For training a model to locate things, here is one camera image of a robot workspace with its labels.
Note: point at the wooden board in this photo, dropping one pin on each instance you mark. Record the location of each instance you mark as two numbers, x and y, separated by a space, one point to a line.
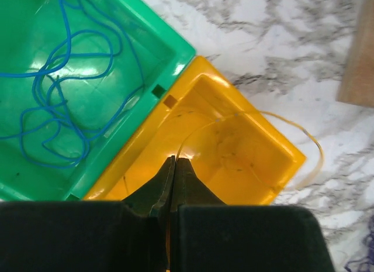
357 83

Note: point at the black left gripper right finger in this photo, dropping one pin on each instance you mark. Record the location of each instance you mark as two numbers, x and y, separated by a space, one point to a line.
208 235

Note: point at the yellow plastic bin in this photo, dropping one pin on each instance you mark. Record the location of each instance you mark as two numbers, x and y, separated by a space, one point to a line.
240 156

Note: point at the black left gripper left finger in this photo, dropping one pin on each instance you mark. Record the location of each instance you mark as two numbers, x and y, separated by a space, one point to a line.
126 235

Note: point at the green plastic bin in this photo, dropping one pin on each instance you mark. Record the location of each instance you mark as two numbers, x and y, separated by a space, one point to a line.
78 77

